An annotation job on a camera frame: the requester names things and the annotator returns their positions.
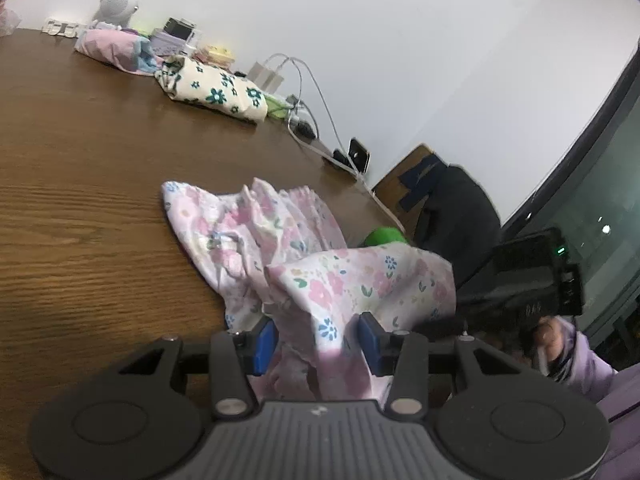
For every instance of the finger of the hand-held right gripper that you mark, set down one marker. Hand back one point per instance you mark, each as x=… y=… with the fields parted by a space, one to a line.
x=440 y=327

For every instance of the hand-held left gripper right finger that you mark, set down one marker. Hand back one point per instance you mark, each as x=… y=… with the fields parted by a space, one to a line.
x=371 y=342

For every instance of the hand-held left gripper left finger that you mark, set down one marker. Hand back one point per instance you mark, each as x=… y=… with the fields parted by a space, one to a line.
x=265 y=347

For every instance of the pink floral pants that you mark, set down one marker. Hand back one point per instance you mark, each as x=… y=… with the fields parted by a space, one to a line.
x=310 y=270

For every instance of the person's right forearm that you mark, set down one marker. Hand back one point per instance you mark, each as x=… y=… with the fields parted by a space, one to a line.
x=605 y=395

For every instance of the person's right hand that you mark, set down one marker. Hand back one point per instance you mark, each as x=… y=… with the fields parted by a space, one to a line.
x=550 y=342

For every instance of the black office chair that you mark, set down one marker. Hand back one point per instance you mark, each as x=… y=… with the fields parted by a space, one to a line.
x=462 y=220

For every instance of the green ball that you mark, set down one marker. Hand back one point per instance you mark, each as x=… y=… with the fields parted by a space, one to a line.
x=384 y=237

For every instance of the cardboard box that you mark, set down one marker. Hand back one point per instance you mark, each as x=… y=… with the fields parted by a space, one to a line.
x=400 y=185

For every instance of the green packet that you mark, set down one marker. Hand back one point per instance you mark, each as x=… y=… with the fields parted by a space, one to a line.
x=276 y=104

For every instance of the cream floral folded cloth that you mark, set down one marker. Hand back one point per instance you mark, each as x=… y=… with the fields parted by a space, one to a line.
x=210 y=87

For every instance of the white paper bag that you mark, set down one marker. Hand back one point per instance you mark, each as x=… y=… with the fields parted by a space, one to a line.
x=267 y=76

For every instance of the yellow orange bundle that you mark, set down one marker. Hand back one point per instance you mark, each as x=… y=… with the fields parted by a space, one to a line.
x=217 y=54

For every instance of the purple box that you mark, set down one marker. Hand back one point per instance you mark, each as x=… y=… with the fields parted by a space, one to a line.
x=172 y=37

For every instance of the pink folded cloth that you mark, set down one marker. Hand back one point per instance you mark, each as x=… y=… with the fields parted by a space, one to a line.
x=112 y=49

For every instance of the white round fan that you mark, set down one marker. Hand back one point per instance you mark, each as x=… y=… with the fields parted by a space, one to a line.
x=117 y=6

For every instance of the white power strip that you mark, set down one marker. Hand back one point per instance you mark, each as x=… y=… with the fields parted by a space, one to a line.
x=65 y=27

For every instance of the clear plastic bag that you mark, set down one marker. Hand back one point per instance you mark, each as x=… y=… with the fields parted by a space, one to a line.
x=7 y=22

